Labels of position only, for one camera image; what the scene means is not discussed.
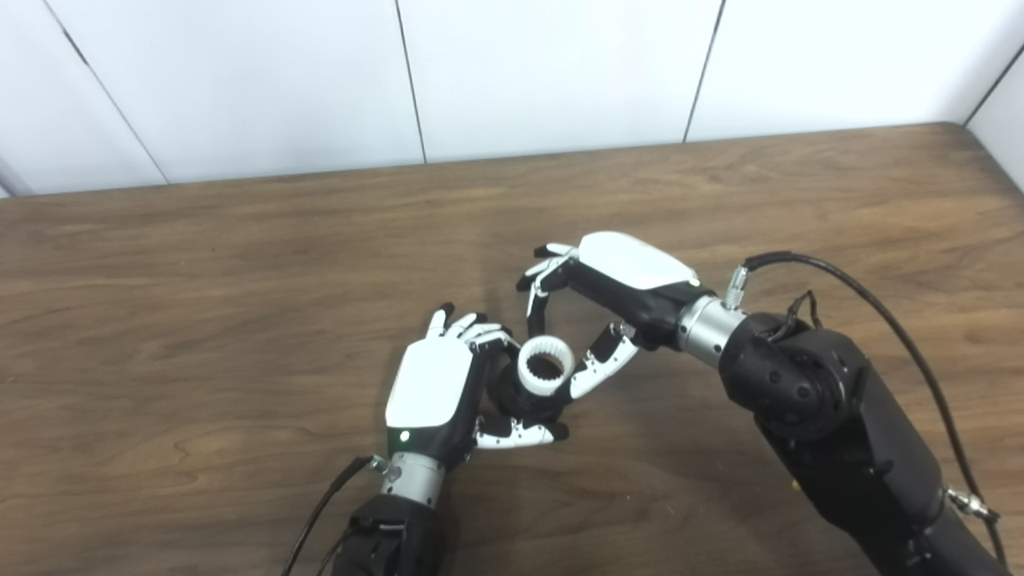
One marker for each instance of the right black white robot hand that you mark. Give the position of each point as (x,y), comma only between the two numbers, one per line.
(632,268)

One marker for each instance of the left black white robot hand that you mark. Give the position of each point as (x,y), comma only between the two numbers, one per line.
(428,384)

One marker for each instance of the round black plastic part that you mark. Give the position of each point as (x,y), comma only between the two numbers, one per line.
(512,400)

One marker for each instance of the gray wall corner post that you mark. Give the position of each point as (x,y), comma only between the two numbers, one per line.
(12,180)

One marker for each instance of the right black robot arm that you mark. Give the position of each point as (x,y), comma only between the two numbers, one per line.
(840,432)

